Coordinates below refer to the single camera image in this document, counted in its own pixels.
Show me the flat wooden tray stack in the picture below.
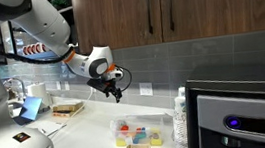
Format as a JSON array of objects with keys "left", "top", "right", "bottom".
[{"left": 50, "top": 101, "right": 86, "bottom": 120}]

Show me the white paper towel roll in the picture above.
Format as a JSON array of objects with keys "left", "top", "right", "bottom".
[{"left": 26, "top": 81, "right": 51, "bottom": 112}]

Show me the metal sink faucet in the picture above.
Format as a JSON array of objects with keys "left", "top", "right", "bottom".
[{"left": 3, "top": 75, "right": 29, "bottom": 102}]

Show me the black cabinet handle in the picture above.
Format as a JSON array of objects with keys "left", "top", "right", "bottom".
[
  {"left": 145, "top": 0, "right": 156, "bottom": 36},
  {"left": 166, "top": 0, "right": 179, "bottom": 32}
]

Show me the red toy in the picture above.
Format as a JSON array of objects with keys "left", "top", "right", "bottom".
[{"left": 119, "top": 124, "right": 130, "bottom": 133}]

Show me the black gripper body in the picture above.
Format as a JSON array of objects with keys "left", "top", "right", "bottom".
[{"left": 100, "top": 78, "right": 120, "bottom": 99}]

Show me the red white cup row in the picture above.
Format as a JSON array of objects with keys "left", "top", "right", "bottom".
[{"left": 22, "top": 41, "right": 50, "bottom": 57}]

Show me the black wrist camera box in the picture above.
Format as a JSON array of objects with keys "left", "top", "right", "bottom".
[{"left": 86, "top": 76, "right": 108, "bottom": 95}]

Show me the patterned paper cup stack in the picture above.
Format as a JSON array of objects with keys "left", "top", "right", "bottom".
[{"left": 171, "top": 105, "right": 191, "bottom": 148}]

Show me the clear plastic toy bin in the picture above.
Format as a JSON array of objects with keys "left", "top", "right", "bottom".
[{"left": 108, "top": 112, "right": 167, "bottom": 148}]

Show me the blue toy cylinder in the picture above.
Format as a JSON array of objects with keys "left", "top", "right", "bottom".
[{"left": 131, "top": 132, "right": 148, "bottom": 145}]

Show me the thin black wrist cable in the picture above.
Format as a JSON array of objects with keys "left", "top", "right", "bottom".
[{"left": 114, "top": 63, "right": 135, "bottom": 94}]

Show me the white charging cable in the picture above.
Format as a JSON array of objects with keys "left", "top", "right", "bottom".
[{"left": 65, "top": 87, "right": 98, "bottom": 119}]

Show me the small white wall outlet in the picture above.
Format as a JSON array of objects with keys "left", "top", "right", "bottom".
[
  {"left": 63, "top": 80, "right": 71, "bottom": 92},
  {"left": 55, "top": 80, "right": 63, "bottom": 92}
]

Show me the blue sponge holder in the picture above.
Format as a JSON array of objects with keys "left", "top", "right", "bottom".
[{"left": 10, "top": 94, "right": 47, "bottom": 128}]

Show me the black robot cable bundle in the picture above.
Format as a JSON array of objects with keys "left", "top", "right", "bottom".
[{"left": 0, "top": 19, "right": 77, "bottom": 71}]

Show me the translucent white plastic lid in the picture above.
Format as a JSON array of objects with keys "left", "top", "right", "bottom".
[{"left": 110, "top": 109, "right": 177, "bottom": 135}]

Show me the narrow wooden cabinet door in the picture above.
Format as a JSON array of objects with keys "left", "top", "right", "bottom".
[{"left": 72, "top": 0, "right": 167, "bottom": 55}]

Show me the yellow toy block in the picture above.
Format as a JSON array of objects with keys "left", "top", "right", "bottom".
[
  {"left": 115, "top": 136, "right": 129, "bottom": 148},
  {"left": 149, "top": 134, "right": 164, "bottom": 147}
]

